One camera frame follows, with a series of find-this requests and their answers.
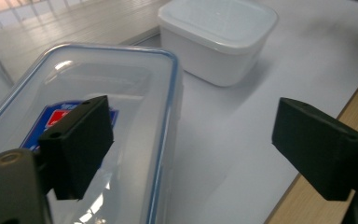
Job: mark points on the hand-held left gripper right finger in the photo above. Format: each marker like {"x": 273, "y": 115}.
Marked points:
{"x": 320, "y": 149}

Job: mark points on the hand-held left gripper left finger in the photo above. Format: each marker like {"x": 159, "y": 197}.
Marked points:
{"x": 77, "y": 146}

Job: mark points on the clear container with blue-rimmed lid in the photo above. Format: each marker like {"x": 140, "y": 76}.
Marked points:
{"x": 127, "y": 93}

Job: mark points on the white square container with lid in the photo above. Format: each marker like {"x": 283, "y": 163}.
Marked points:
{"x": 217, "y": 59}

